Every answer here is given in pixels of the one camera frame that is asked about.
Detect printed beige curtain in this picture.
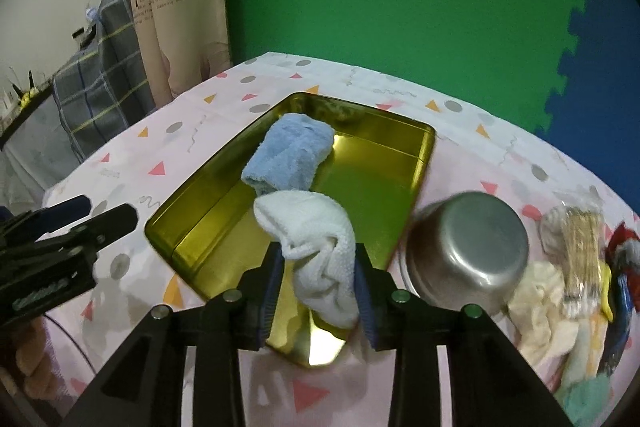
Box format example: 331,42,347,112
122,0,233,105

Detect blue towel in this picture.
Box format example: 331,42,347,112
241,113,335,196

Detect mint green cloth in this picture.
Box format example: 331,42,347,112
555,377,613,427

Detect cream cloth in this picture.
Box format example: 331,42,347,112
507,274,581,368

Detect yellow work glove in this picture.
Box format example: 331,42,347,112
595,262,633,378

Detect person's left hand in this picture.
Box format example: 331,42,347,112
12,317,51,403

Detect plastic-wrapped white socks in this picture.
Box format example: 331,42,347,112
540,199,608,318

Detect grey plaid cloth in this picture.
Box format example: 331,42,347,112
52,0,158,162

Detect red grey work glove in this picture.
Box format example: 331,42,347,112
605,221,640,313

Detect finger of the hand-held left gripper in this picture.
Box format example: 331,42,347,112
27,194,93,235
60,203,140,254

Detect thin black cable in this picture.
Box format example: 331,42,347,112
42,312,101,378

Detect pink patterned tablecloth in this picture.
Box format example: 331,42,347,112
42,52,638,427

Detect steel bowl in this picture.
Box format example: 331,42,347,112
404,191,531,314

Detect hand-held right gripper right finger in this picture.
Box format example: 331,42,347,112
352,243,576,427

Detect white towel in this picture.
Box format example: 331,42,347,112
253,189,362,329

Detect gold tin box red sides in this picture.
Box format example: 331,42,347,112
144,92,437,369

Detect blue foam mat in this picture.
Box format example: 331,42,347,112
542,0,640,202

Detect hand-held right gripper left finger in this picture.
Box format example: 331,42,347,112
62,243,286,427

